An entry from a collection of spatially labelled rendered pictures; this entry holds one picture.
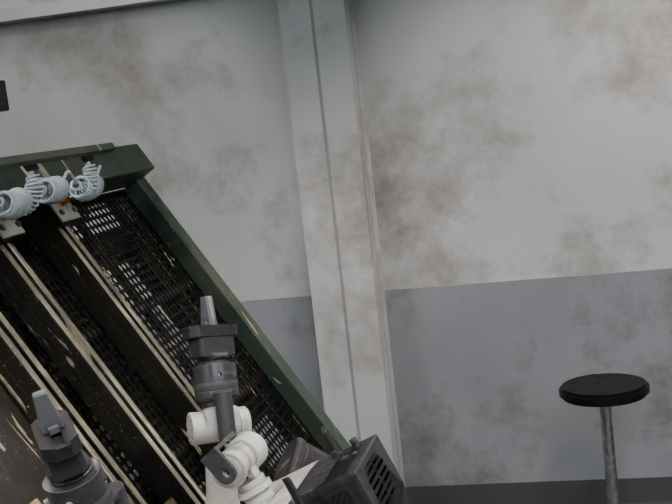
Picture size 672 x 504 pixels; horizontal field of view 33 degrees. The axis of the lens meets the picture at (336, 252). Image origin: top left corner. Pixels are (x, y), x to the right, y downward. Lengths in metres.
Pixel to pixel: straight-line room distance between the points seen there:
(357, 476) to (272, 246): 3.74
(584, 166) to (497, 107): 0.48
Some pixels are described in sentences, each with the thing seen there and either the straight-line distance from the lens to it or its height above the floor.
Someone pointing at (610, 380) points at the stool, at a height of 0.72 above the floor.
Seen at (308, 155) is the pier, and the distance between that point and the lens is 5.15.
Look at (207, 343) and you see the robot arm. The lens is 2.26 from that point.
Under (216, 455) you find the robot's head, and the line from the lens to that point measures 1.92.
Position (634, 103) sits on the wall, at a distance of 5.28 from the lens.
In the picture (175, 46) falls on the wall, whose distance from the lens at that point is 5.59.
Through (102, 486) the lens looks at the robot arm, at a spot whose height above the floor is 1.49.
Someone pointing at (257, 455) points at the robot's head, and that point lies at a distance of 1.98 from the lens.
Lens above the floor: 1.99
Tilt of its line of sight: 7 degrees down
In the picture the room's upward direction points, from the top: 6 degrees counter-clockwise
